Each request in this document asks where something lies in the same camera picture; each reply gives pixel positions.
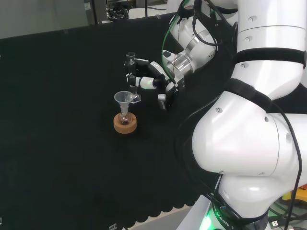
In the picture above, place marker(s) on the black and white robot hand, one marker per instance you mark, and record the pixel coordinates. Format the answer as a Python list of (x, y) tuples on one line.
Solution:
[(148, 82)]

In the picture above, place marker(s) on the clear glass graduated cylinder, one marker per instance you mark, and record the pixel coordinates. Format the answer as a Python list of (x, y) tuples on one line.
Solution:
[(135, 98)]

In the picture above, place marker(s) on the clear plastic funnel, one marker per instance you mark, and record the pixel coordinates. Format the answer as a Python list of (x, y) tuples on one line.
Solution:
[(122, 96)]

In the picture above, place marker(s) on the round-bottom glass flask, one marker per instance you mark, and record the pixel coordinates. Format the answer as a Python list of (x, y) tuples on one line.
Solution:
[(124, 119)]

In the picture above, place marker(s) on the grey cabinet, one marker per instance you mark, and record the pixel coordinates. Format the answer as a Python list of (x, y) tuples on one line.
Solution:
[(99, 12)]

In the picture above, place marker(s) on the black bench cloth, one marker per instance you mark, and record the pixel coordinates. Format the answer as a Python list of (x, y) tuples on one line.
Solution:
[(60, 119)]

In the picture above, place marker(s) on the pale grey board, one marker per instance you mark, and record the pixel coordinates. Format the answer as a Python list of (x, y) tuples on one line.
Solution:
[(43, 16)]

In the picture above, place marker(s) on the yellow stop button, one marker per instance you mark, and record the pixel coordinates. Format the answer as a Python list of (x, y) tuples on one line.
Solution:
[(302, 191)]

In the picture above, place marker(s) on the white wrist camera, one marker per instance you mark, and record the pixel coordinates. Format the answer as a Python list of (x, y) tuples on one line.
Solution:
[(162, 101)]

